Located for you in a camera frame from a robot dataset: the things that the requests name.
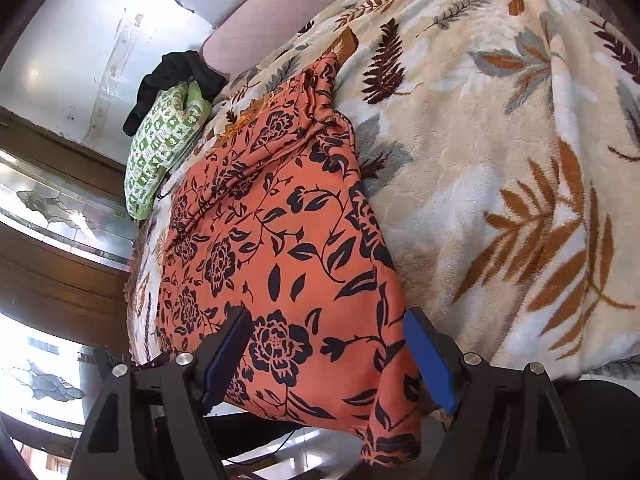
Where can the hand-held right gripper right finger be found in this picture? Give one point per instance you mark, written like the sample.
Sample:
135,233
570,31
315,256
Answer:
430,360

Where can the leaf print fleece blanket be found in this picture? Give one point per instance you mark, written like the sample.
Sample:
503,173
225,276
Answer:
475,160

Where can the wooden door with stained glass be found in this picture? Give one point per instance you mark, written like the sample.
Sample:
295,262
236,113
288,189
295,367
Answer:
50,280

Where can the green patterned pillow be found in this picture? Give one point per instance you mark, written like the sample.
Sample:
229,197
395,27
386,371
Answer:
160,145

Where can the black garment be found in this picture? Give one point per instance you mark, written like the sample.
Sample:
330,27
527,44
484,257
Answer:
175,67

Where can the person's black trousers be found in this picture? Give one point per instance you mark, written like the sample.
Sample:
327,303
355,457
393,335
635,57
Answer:
610,420

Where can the orange floral garment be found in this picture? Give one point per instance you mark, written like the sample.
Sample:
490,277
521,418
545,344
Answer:
300,240

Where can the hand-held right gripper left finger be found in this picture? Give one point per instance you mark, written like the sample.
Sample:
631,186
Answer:
227,355

